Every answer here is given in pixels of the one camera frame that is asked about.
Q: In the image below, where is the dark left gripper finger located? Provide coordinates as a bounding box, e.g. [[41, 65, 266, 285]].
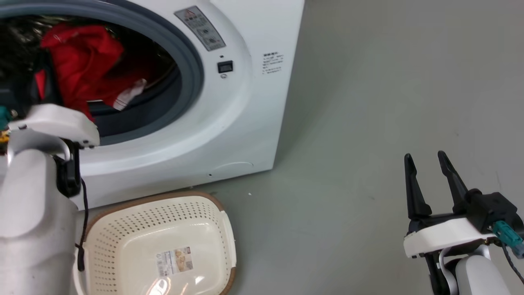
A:
[[41, 49, 64, 105]]

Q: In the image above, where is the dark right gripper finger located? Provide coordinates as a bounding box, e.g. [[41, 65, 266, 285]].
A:
[[404, 153, 432, 220], [437, 150, 470, 214]]

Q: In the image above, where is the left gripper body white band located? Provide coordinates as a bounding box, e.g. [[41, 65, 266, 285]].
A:
[[0, 74, 101, 148]]

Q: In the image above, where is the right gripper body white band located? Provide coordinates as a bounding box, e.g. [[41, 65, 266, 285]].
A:
[[403, 212, 498, 259]]

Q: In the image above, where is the red garment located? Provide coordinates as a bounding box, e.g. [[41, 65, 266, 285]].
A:
[[34, 23, 164, 123]]

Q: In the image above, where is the cream perforated laundry basket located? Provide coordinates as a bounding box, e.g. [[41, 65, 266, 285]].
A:
[[73, 191, 237, 295]]

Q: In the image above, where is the white front-load washing machine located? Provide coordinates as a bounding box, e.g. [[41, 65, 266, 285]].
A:
[[0, 0, 305, 210]]

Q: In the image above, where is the steel washer drum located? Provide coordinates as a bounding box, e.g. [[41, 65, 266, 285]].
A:
[[0, 16, 181, 103]]

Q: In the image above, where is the teal right gripper connector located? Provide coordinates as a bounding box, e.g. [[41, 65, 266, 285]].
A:
[[492, 220, 524, 259]]

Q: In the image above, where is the white cloth piece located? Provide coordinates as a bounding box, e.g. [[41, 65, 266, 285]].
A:
[[113, 79, 147, 111]]

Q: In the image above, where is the grey rubber door gasket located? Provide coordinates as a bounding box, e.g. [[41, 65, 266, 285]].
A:
[[0, 0, 205, 146]]

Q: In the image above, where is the grey warning label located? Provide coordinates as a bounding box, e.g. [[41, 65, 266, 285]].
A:
[[174, 6, 226, 52]]

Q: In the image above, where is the paper sticker label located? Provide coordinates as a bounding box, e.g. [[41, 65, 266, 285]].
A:
[[156, 246, 194, 277]]

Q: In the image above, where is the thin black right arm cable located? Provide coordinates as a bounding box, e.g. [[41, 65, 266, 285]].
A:
[[501, 242, 524, 285]]

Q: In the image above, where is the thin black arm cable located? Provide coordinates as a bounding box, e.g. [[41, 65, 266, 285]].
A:
[[75, 177, 89, 272], [501, 242, 524, 285]]

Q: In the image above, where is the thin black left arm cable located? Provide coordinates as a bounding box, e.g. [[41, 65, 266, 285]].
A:
[[75, 177, 89, 272]]

